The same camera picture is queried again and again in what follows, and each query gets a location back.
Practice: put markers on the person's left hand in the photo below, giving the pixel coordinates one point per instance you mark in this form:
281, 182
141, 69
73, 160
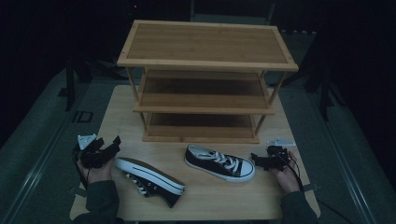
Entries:
98, 174

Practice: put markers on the black metal stand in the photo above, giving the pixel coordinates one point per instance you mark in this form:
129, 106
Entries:
325, 93
70, 87

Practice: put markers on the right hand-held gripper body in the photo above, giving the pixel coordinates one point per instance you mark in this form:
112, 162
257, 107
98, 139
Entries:
277, 160

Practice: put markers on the person's right hand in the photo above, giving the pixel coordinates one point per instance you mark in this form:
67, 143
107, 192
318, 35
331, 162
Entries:
288, 180

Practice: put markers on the black white canvas sneaker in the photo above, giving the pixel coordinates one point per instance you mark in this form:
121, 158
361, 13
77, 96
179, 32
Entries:
218, 165
155, 177

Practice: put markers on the wooden three-tier shoe rack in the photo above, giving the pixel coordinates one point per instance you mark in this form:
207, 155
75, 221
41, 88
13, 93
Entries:
205, 43

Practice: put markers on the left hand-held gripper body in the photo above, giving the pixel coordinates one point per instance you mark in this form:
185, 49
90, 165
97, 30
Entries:
91, 158

